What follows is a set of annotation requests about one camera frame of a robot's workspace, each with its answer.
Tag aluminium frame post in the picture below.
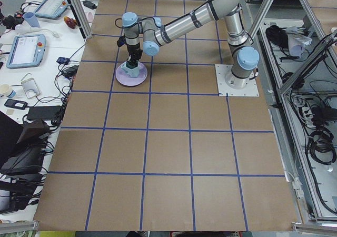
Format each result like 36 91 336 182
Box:
67 0 92 40

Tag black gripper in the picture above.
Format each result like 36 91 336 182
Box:
127 45 143 62

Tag upper teach pendant tablet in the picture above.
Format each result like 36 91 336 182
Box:
34 0 68 19

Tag lilac round plate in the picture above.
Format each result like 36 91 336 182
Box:
116 62 147 86

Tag black smartphone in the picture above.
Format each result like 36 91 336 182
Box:
4 98 28 110

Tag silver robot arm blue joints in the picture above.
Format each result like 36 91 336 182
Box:
117 0 259 79

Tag open metal tin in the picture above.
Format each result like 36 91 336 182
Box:
21 77 41 99

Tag mint green faceted cup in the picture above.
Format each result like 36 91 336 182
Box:
121 61 140 78

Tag white paper cup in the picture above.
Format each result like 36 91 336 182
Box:
0 84 16 98

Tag teach pendant tablet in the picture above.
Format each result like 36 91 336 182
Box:
34 0 68 19
6 34 46 69

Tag light blue plastic cup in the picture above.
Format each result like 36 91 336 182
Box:
23 12 40 28

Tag lower teach pendant tablet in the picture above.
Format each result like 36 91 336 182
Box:
6 34 46 69

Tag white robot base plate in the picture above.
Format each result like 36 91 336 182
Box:
215 64 260 97

